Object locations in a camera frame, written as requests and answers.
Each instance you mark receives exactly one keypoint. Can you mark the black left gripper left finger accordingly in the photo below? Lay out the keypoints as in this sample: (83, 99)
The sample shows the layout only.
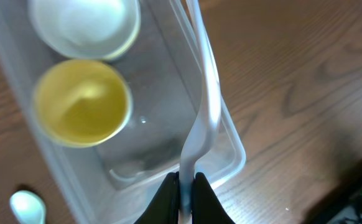
(164, 207)

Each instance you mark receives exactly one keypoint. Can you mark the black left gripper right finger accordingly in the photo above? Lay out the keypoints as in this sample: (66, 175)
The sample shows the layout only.
(206, 208)

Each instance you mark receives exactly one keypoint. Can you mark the yellow cup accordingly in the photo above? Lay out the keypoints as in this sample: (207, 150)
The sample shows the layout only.
(82, 103)

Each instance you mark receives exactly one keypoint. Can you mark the pink plastic fork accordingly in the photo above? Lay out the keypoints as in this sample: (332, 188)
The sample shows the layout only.
(205, 128)

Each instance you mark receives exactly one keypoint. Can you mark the mint green plastic spoon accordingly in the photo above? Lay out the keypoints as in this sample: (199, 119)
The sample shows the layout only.
(27, 207)

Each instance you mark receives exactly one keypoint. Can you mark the white bowl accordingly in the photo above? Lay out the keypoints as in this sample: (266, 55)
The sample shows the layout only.
(87, 29)

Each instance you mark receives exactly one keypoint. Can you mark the clear plastic container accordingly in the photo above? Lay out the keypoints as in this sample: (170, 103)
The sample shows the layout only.
(113, 182)

